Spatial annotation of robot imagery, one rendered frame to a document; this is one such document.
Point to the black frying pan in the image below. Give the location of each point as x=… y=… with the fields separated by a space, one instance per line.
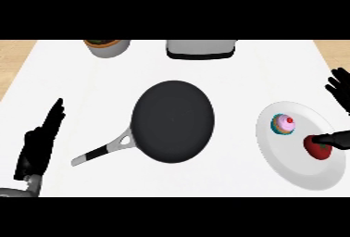
x=170 y=122

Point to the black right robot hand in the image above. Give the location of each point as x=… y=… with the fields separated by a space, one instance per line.
x=338 y=140

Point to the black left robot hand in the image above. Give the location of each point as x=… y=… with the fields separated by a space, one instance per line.
x=37 y=145

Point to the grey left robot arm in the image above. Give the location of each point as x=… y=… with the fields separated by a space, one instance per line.
x=27 y=187

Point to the white plate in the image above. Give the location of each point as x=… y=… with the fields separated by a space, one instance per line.
x=291 y=154

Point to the grey and black appliance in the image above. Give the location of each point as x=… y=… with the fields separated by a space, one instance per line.
x=201 y=48

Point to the pink frosted cupcake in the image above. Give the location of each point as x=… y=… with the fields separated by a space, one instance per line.
x=282 y=124

